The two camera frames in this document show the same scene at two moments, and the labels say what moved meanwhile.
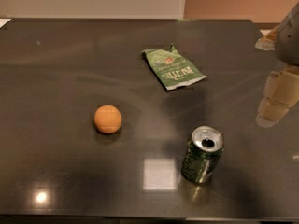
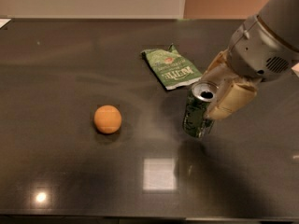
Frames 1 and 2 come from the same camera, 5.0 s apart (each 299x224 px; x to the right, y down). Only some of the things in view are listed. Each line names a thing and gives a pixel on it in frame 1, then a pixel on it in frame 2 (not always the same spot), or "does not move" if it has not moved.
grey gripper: x=288 y=44 -> x=260 y=51
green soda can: x=204 y=149 -> x=196 y=124
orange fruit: x=107 y=119 does not move
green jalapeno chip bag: x=171 y=67 does not move
